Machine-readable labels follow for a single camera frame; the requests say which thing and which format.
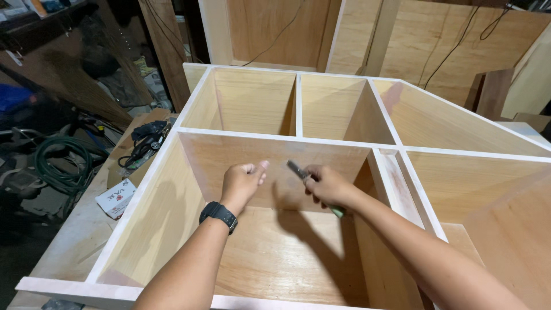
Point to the person's left hand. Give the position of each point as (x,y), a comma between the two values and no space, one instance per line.
(239,183)

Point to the person's right hand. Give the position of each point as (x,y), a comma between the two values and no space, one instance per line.
(329,187)

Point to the person's right fingers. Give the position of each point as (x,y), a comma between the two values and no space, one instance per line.
(313,187)

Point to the plywood cabinet with white edges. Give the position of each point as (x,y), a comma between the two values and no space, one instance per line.
(301,193)

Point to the black wristwatch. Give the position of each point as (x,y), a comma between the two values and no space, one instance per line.
(218,215)

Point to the plywood panel with white edge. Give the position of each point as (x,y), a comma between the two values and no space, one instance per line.
(267,32)

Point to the large plywood sheet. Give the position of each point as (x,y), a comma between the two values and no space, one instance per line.
(430,47)

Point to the pile of crumpled newspapers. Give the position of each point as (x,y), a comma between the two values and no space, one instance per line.
(148,82)

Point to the white cardboard box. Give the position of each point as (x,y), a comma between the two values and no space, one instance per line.
(115,198)

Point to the dark brown wood offcut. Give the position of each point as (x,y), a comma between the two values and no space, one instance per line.
(490,92)

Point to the dark wooden plank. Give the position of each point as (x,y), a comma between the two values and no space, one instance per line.
(165,47)

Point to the straw broom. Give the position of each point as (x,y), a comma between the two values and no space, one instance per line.
(92,86)

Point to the white board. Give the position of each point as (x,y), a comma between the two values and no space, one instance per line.
(531,77)

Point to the blue plastic object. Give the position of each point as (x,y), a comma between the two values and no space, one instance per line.
(13,99)

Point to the cluttered dark shelf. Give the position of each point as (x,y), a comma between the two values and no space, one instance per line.
(38,17)

